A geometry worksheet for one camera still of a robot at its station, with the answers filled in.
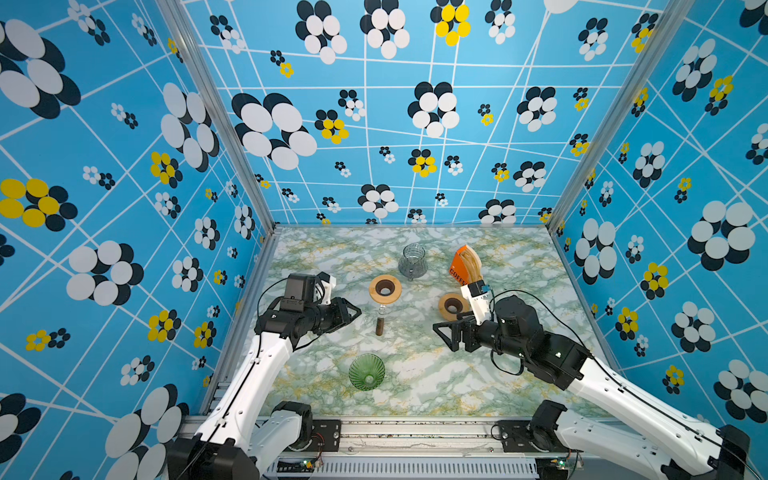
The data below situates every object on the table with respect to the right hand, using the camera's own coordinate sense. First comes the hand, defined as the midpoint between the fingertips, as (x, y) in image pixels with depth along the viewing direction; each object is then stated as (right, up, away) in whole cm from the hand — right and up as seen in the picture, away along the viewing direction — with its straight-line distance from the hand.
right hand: (447, 322), depth 71 cm
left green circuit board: (-35, -34, -1) cm, 49 cm away
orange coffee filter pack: (+11, +13, +25) cm, 30 cm away
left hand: (-22, +1, +6) cm, 23 cm away
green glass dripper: (-21, -16, +10) cm, 28 cm away
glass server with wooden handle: (-17, -3, +15) cm, 23 cm away
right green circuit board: (+25, -35, -1) cm, 43 cm away
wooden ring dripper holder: (-16, +6, +18) cm, 25 cm away
